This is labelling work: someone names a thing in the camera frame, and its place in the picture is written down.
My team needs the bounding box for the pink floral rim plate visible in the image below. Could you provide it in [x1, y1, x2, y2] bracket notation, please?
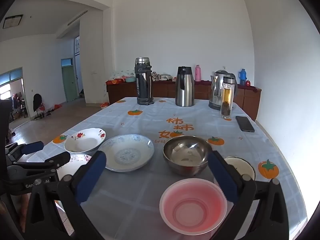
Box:
[57, 154, 91, 180]

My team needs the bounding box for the white enamel bowl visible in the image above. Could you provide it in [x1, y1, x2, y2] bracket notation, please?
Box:
[224, 157, 255, 180]

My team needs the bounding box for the red flower white plate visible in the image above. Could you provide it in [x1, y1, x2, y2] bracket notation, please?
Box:
[64, 128, 106, 154]

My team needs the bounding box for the pink plastic bowl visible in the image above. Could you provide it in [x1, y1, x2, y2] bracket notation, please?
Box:
[159, 178, 228, 236]

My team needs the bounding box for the stainless steel bowl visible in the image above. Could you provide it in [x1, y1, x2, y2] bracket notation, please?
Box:
[163, 135, 213, 177]

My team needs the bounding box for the black chair with clothes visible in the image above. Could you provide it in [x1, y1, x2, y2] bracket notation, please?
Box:
[33, 94, 46, 120]

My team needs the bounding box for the blue pattern white plate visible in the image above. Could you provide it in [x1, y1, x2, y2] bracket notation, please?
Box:
[98, 134, 155, 172]

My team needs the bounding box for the black smartphone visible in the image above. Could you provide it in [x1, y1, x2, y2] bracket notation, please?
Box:
[235, 116, 255, 132]

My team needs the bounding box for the green door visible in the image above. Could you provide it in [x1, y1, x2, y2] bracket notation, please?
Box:
[61, 59, 78, 102]

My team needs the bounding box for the persimmon print tablecloth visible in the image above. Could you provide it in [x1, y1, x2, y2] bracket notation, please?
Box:
[26, 96, 308, 240]

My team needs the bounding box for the dark wood sideboard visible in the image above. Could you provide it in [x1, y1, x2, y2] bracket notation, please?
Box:
[106, 79, 261, 120]

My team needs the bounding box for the steel electric kettle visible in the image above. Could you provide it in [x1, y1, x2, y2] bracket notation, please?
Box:
[209, 70, 236, 111]

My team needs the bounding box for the glass tea bottle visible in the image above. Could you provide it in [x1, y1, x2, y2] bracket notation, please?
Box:
[220, 76, 236, 119]

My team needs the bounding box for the teal basin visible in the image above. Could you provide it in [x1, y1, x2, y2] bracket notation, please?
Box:
[125, 77, 136, 83]

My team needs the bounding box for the blue thermos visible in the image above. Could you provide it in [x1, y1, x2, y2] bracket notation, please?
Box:
[239, 68, 247, 86]

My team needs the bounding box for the black large thermos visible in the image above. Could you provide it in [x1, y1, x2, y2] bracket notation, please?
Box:
[135, 57, 153, 105]

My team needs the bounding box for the pink thermos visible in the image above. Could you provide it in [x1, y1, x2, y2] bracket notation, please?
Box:
[195, 65, 201, 82]

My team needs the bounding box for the steel carafe black handle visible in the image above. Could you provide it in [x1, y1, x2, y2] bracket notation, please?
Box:
[175, 66, 194, 107]

